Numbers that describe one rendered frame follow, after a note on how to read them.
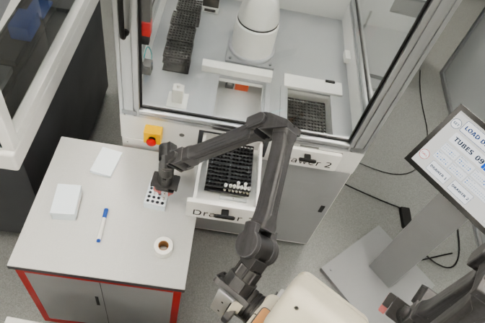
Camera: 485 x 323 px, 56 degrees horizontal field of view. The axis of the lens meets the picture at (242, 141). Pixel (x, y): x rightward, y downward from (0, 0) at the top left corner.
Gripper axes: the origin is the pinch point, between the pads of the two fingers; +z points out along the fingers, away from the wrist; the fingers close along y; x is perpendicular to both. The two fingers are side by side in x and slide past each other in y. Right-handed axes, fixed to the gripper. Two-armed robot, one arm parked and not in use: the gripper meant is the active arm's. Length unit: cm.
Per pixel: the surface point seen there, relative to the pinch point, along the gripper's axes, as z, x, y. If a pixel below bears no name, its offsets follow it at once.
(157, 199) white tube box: 1.7, 2.5, 2.1
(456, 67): 61, -201, -188
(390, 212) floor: 81, -67, -132
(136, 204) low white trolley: 5.5, 4.4, 9.9
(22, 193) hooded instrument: 32, -4, 64
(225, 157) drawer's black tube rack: -8.2, -16.9, -20.5
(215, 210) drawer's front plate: -7.9, 7.5, -20.6
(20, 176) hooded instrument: 17, -4, 62
